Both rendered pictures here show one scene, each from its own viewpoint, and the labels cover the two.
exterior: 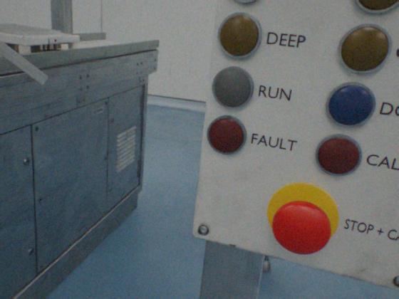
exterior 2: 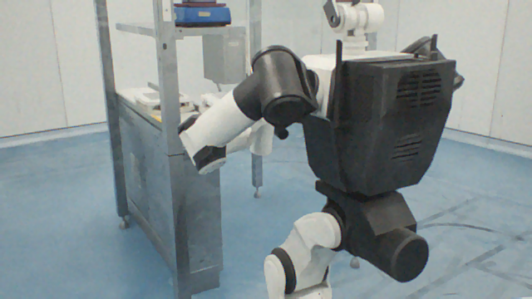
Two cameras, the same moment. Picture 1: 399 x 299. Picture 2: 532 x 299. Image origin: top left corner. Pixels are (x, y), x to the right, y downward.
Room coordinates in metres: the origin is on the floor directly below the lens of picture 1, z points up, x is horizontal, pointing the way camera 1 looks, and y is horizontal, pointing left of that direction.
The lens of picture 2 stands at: (-0.93, 1.87, 1.37)
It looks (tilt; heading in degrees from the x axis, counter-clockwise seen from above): 18 degrees down; 316
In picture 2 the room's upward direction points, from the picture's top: straight up
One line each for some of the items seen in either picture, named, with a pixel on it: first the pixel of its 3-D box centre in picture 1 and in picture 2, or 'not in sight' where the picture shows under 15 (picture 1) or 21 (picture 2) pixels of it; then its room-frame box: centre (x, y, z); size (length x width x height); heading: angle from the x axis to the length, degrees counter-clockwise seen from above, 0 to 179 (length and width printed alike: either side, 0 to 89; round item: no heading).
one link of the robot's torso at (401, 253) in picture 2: not in sight; (369, 223); (-0.35, 0.96, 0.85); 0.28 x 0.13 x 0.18; 165
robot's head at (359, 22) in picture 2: not in sight; (357, 23); (-0.26, 0.93, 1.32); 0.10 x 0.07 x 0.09; 75
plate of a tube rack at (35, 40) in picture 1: (17, 34); (163, 98); (1.18, 0.56, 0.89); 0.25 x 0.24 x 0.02; 76
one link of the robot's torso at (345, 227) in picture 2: not in sight; (352, 225); (-0.29, 0.94, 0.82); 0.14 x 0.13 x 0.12; 75
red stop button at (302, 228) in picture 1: (301, 218); not in sight; (0.26, -0.08, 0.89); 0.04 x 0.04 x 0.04; 75
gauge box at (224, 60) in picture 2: not in sight; (224, 56); (0.67, 0.56, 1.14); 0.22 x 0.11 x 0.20; 165
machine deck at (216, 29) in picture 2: not in sight; (175, 29); (0.90, 0.65, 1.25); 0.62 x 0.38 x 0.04; 165
